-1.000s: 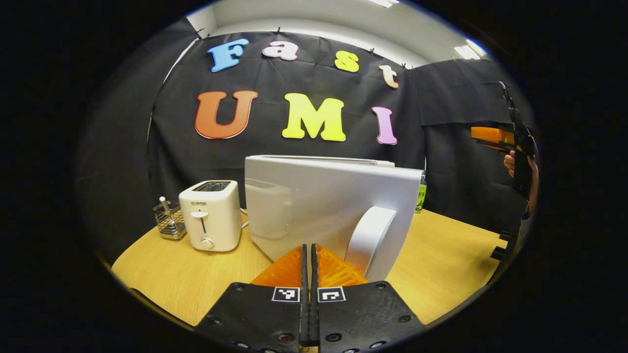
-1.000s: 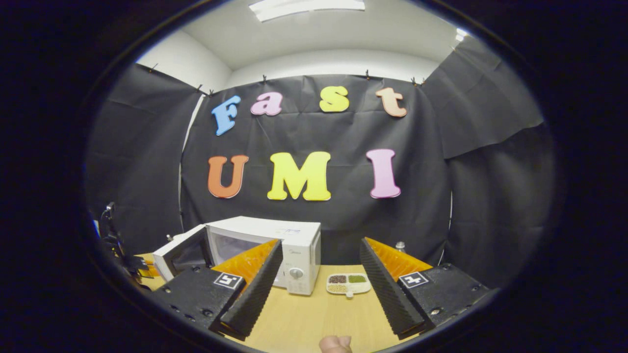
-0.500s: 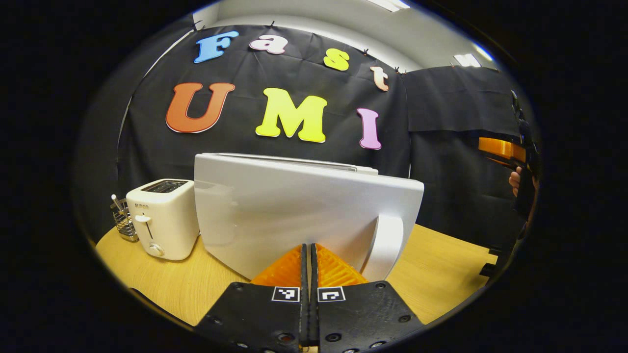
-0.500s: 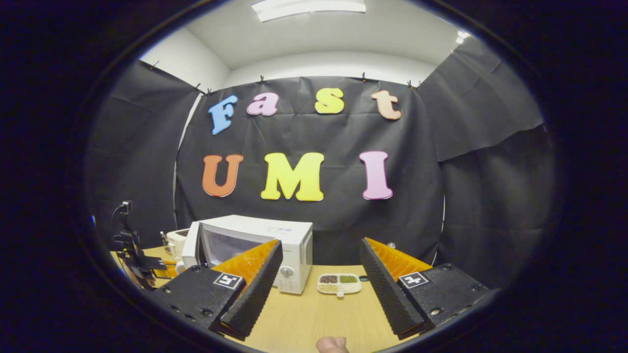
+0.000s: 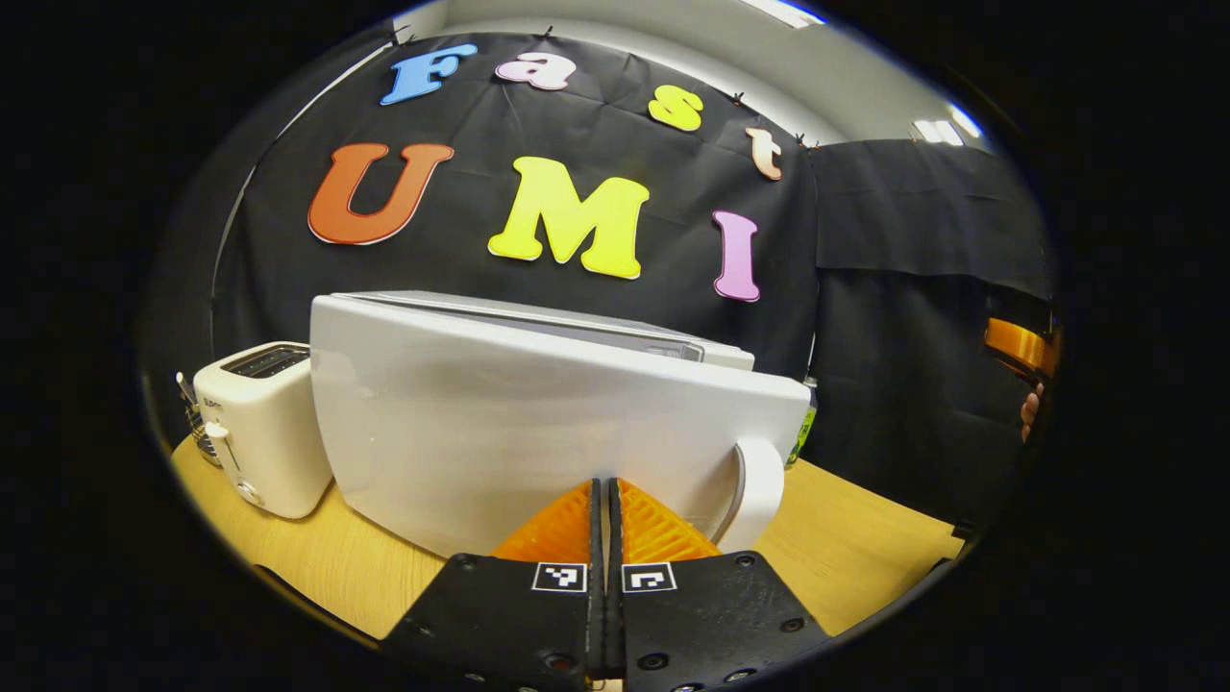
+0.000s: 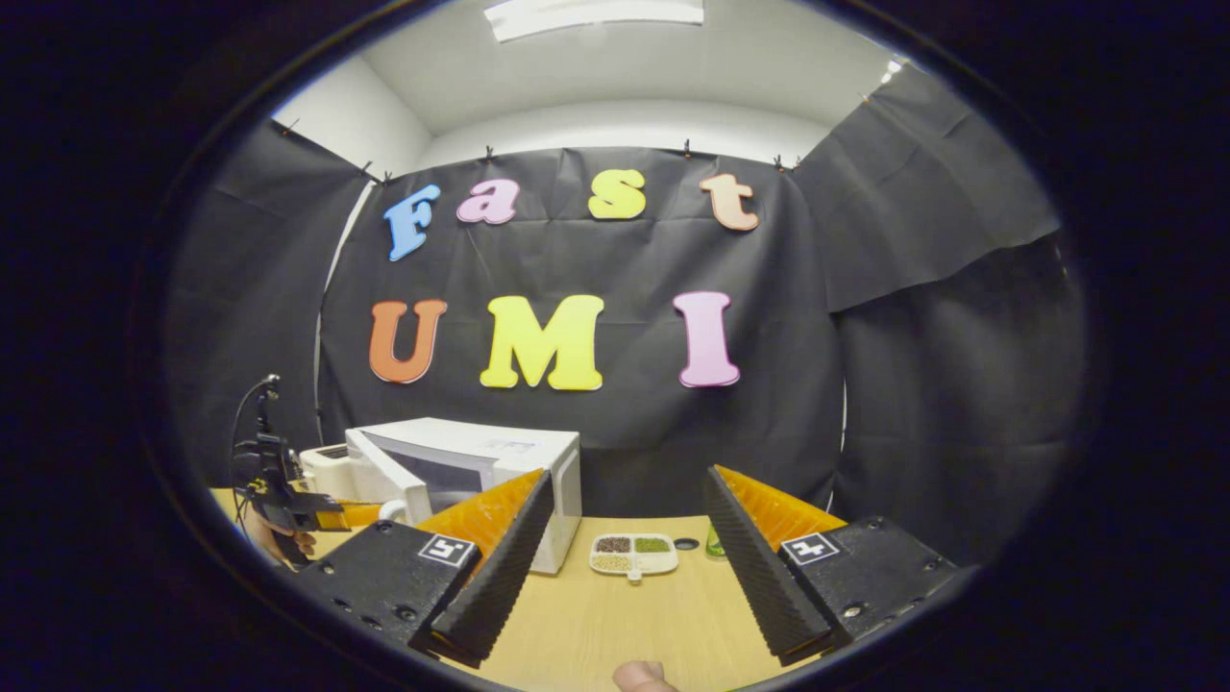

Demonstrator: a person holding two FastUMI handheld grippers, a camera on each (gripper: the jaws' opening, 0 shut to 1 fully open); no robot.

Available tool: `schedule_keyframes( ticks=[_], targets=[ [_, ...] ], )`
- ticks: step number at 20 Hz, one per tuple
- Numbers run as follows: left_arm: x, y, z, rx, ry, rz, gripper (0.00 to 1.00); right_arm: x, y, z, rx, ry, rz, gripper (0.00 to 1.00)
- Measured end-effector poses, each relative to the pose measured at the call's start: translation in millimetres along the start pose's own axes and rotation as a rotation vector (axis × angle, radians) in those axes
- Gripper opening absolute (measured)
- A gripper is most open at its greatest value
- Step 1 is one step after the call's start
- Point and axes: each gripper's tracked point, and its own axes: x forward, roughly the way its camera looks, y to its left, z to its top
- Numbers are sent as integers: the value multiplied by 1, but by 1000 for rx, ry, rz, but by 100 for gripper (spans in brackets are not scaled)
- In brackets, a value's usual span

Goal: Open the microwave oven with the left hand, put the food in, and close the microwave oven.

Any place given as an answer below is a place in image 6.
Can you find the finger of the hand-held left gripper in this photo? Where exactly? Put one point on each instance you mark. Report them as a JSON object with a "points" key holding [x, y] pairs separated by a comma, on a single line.
{"points": [[351, 516]]}

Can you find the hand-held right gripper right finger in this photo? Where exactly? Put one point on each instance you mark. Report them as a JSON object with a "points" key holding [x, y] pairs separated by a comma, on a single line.
{"points": [[754, 567]]}

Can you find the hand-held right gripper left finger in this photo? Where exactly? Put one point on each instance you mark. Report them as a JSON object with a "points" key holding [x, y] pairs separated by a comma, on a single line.
{"points": [[500, 567]]}

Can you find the white microwave oven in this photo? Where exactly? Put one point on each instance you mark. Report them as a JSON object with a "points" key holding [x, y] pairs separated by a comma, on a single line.
{"points": [[480, 442]]}

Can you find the cream toaster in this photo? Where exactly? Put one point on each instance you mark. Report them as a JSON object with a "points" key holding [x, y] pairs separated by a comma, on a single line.
{"points": [[327, 471]]}

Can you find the green label drink bottle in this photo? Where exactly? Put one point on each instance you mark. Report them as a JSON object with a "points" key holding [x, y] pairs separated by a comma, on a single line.
{"points": [[715, 546]]}

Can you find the white divided bean dish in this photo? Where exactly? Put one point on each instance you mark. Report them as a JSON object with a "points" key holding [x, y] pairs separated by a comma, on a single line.
{"points": [[634, 556]]}

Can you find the small ceiling light panel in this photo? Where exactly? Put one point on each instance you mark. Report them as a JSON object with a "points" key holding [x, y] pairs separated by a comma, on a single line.
{"points": [[891, 70]]}

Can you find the long ceiling light panel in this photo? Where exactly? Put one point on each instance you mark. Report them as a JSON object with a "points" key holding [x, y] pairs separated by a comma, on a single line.
{"points": [[591, 17]]}

